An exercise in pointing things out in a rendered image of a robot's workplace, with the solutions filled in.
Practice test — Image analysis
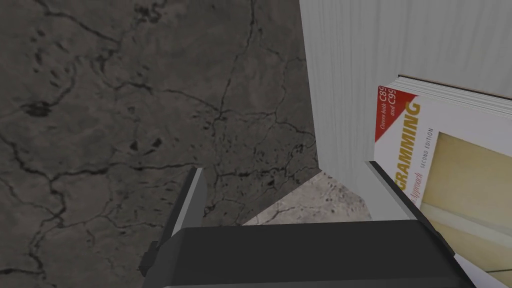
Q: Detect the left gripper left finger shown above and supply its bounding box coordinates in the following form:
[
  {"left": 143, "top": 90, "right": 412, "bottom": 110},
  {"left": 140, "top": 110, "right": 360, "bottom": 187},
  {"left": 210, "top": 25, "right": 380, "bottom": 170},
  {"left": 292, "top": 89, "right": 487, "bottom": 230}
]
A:
[{"left": 161, "top": 166, "right": 208, "bottom": 246}]

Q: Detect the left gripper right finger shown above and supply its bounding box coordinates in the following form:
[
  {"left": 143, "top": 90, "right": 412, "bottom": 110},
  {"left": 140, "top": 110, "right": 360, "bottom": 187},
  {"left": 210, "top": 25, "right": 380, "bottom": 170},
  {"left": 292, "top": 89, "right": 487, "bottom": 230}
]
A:
[{"left": 364, "top": 160, "right": 457, "bottom": 257}]

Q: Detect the white book with red corner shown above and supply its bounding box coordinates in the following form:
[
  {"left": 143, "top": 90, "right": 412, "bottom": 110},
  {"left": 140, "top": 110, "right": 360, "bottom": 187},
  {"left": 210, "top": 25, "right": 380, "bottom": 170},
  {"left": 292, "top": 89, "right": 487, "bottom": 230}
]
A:
[{"left": 374, "top": 74, "right": 512, "bottom": 288}]

